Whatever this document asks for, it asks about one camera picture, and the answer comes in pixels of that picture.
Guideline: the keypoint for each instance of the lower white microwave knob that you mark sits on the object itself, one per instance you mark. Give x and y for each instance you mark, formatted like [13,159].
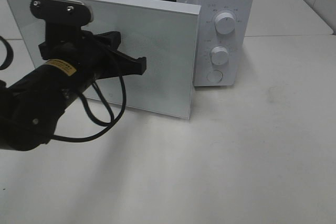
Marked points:
[219,55]

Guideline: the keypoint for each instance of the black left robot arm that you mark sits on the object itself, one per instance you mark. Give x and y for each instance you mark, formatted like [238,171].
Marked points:
[32,106]

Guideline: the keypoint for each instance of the round white door-release button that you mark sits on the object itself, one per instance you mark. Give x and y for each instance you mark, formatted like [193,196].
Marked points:
[215,76]

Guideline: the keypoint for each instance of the upper white microwave knob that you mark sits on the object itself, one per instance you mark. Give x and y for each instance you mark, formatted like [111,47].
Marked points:
[225,22]

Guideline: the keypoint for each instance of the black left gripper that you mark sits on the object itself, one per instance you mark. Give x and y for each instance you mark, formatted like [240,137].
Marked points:
[95,57]

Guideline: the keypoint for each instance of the white microwave knob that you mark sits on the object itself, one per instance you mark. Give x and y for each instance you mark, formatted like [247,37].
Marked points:
[219,55]
[225,22]

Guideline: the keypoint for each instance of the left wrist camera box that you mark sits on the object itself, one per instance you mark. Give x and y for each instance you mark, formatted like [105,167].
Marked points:
[63,20]

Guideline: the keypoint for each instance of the white microwave door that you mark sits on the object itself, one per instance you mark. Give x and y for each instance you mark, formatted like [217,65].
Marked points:
[163,32]

